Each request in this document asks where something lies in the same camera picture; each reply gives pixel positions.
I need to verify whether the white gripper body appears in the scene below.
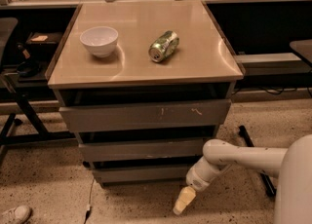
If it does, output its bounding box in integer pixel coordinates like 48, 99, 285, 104
186, 157, 231, 192

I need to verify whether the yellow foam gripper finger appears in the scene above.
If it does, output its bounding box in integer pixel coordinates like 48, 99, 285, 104
173, 186, 196, 215

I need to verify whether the grey bottom drawer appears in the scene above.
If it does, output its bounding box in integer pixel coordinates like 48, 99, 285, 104
93, 164, 190, 183

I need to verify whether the grey drawer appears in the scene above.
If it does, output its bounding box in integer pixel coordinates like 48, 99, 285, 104
79, 138, 208, 162
59, 99, 231, 132
93, 164, 190, 183

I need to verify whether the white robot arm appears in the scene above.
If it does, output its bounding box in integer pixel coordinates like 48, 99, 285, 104
174, 134, 312, 224

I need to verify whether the grey middle drawer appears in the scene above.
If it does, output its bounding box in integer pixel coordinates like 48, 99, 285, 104
79, 138, 208, 162

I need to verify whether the grey drawer cabinet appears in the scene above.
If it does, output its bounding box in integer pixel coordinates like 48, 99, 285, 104
48, 0, 243, 172

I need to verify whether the grey top drawer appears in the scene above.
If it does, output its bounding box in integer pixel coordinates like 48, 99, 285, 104
59, 99, 231, 132

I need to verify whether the black table leg bar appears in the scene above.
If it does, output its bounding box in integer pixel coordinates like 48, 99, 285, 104
239, 126, 276, 198

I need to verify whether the green soda can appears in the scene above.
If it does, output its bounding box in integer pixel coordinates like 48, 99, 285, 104
148, 30, 179, 62

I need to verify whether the white ceramic bowl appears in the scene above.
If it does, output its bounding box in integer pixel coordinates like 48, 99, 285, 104
80, 26, 119, 57

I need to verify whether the white sneaker left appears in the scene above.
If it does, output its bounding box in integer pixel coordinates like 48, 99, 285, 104
0, 205, 32, 224

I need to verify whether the black round object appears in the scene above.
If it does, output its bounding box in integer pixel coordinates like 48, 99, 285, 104
17, 61, 41, 78

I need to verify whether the black box with label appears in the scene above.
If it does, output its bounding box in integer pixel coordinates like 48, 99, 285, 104
26, 32, 62, 52

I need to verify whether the white cable on floor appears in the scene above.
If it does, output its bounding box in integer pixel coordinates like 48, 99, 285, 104
83, 178, 96, 224

